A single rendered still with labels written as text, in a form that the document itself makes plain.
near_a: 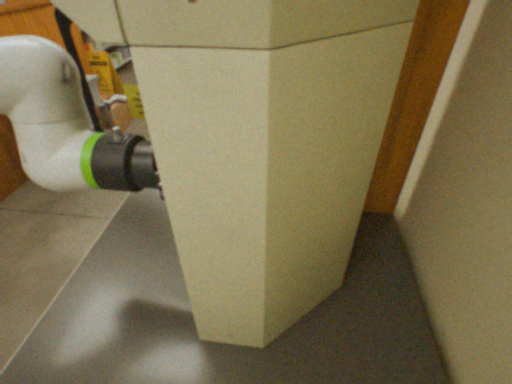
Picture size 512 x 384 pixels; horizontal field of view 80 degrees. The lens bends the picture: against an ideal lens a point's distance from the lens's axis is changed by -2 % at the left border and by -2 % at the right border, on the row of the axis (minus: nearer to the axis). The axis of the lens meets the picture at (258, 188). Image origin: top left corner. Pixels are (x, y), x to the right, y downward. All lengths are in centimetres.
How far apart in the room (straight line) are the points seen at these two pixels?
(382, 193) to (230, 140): 57
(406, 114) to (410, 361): 45
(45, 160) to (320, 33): 43
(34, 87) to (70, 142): 9
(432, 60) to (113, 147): 56
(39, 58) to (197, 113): 30
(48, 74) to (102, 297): 41
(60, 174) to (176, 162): 27
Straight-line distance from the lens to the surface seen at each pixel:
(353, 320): 63
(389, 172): 77
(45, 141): 55
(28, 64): 53
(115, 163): 50
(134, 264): 72
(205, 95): 27
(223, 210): 34
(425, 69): 68
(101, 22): 29
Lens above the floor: 147
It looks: 38 degrees down
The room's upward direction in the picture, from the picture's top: straight up
